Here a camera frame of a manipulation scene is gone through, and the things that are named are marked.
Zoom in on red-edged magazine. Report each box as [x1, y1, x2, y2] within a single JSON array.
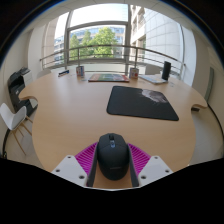
[[87, 73, 130, 83]]

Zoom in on printed drink can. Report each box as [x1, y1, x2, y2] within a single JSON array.
[[75, 65, 85, 78]]

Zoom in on metal balcony railing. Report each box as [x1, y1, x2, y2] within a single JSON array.
[[39, 44, 186, 79]]

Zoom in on small blue stapler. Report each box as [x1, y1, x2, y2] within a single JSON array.
[[57, 69, 71, 78]]

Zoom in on open light booklet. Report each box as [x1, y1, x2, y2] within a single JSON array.
[[138, 74, 168, 85]]

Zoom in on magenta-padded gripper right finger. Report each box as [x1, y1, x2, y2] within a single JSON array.
[[126, 142, 174, 188]]

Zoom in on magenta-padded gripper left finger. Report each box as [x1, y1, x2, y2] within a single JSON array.
[[50, 141, 101, 188]]

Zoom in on white chair with wooden legs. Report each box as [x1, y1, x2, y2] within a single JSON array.
[[0, 102, 34, 156]]

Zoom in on black office printer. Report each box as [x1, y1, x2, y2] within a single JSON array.
[[7, 67, 39, 117]]

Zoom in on black printed mouse pad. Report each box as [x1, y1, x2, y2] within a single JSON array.
[[106, 85, 180, 122]]

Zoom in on black computer mouse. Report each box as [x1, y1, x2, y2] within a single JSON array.
[[96, 132, 131, 182]]

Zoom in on black cylindrical speaker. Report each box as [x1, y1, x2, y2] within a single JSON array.
[[161, 60, 172, 82]]

